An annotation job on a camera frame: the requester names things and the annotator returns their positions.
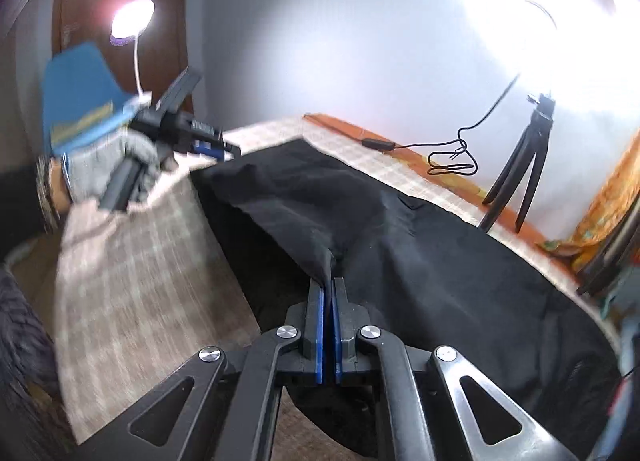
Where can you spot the white clip desk lamp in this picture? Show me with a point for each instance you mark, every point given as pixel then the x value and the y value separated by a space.
pixel 129 22

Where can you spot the black Kappa pants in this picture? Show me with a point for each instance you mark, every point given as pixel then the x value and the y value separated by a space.
pixel 290 215

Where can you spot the ring light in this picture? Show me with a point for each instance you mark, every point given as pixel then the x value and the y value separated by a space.
pixel 582 53

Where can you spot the black mini tripod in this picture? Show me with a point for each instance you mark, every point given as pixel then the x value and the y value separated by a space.
pixel 531 150

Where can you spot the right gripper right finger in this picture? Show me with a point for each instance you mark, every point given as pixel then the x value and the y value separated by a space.
pixel 431 405

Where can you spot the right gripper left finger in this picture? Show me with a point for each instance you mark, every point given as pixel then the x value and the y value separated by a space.
pixel 220 405

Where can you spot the beige plaid bed blanket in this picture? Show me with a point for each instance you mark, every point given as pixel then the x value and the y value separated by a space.
pixel 137 294

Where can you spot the grey gloved left hand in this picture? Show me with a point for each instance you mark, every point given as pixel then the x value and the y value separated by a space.
pixel 88 170

